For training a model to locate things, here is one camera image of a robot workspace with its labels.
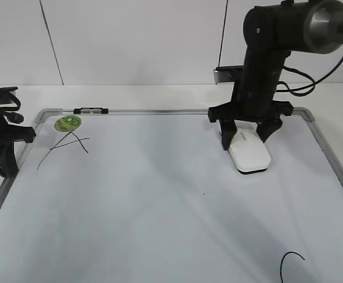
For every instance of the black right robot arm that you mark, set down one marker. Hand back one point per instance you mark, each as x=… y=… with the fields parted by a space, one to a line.
x=271 y=34

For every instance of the green round magnet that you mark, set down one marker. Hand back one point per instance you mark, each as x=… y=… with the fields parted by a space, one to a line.
x=68 y=123

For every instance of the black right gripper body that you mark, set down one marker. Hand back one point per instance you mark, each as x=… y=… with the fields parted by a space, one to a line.
x=251 y=100

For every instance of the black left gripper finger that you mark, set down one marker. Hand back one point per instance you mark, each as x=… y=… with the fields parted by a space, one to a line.
x=8 y=163

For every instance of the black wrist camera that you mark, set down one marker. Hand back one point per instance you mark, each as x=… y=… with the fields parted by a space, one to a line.
x=227 y=74

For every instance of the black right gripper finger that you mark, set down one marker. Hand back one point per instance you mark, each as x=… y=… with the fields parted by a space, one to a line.
x=228 y=131
x=267 y=128

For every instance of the white board eraser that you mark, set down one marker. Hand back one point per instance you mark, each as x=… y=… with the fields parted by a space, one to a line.
x=248 y=152

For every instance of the white board with aluminium frame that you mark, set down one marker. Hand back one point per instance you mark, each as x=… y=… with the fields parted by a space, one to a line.
x=151 y=196

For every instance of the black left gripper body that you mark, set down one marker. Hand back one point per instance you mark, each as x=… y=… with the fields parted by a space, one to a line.
x=10 y=119

